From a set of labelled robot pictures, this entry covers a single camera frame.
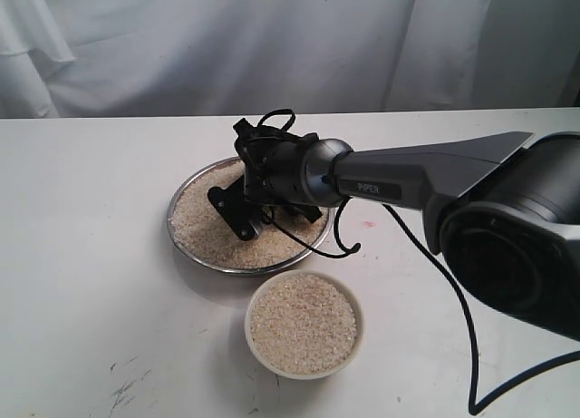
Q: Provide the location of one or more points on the white fabric backdrop curtain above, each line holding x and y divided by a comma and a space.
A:
122, 58

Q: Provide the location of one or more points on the round steel rice plate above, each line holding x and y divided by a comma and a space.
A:
198, 231

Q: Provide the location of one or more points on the white bowl of rice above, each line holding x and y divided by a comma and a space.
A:
304, 325

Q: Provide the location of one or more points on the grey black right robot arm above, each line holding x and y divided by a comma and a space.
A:
503, 210

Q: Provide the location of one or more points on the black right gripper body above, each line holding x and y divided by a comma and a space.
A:
273, 159

